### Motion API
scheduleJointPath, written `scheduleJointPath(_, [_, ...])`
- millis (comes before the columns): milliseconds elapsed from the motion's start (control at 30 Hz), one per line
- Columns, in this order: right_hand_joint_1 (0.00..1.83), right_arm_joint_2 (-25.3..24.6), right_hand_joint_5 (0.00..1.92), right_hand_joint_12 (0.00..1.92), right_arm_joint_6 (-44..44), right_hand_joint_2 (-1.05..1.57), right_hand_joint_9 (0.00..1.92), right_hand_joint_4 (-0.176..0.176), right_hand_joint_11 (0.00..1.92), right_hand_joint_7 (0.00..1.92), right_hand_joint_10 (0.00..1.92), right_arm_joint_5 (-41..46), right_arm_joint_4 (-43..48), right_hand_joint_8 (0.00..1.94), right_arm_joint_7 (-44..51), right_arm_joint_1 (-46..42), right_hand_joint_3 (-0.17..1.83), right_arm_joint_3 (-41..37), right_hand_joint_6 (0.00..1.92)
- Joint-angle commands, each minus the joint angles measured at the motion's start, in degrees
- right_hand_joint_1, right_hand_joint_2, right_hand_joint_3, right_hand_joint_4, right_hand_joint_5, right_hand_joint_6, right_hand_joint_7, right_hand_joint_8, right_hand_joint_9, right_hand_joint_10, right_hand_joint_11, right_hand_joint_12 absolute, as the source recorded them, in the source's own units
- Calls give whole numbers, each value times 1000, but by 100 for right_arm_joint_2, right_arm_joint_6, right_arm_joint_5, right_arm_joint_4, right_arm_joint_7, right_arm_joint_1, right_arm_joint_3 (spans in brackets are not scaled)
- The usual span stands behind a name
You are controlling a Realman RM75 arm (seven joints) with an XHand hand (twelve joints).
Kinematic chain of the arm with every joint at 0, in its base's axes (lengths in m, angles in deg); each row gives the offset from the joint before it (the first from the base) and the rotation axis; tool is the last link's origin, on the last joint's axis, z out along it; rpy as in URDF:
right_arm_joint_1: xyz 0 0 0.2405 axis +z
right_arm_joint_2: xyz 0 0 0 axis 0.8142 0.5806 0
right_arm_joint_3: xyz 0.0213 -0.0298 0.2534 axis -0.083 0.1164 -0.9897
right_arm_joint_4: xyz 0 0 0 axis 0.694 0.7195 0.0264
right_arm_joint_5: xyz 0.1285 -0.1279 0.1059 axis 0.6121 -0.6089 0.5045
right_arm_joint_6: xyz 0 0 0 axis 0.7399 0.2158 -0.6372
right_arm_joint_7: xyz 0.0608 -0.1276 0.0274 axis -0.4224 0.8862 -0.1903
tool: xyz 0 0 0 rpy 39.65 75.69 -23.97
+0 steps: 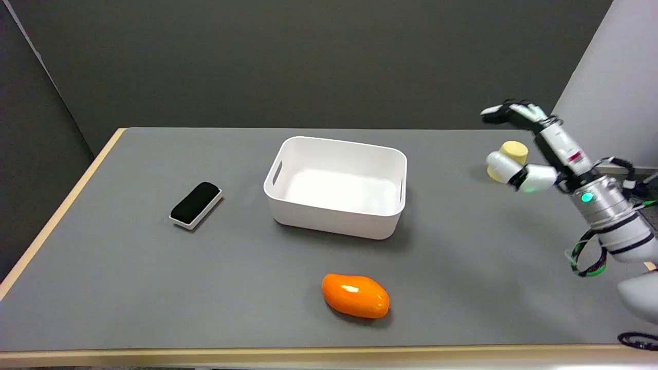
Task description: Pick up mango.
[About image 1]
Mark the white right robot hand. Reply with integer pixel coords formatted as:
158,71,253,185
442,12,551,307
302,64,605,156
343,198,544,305
480,99,600,194

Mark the orange mango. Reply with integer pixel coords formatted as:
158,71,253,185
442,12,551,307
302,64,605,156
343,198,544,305
321,273,391,320

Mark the yellow upturned cup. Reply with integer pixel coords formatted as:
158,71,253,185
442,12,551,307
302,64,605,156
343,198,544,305
487,141,528,184

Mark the white plastic storage bin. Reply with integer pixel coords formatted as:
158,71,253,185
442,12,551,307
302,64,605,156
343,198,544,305
263,136,408,241

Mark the black whiteboard eraser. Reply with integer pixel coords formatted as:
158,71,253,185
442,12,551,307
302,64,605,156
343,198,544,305
169,181,223,230

